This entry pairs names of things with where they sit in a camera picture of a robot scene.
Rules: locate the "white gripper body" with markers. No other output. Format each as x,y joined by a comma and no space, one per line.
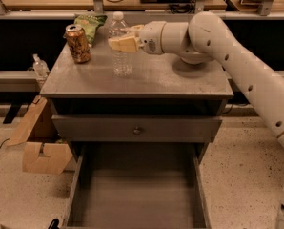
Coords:
152,37

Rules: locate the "clear plastic water bottle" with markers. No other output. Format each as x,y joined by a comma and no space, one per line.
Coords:
120,60

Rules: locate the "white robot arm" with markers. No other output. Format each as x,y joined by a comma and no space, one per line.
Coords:
205,38

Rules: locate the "grey wooden drawer cabinet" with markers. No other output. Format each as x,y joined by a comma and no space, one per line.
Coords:
159,85

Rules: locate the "round brass drawer knob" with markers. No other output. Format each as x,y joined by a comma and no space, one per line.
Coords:
136,131

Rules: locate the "clear sanitizer pump bottle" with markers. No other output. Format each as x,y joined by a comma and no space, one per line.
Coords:
40,67

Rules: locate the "closed grey top drawer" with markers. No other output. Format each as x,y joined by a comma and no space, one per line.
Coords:
86,128

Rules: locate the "open grey middle drawer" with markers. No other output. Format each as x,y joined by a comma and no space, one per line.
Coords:
137,186

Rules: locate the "green chip bag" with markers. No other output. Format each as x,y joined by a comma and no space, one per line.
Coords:
90,23

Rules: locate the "brown patterned drink can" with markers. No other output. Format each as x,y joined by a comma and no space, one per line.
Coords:
78,43

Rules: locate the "open cardboard box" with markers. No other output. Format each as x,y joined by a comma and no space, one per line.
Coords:
44,151

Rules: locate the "wooden workbench with frame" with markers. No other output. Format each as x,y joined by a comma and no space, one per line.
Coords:
267,9

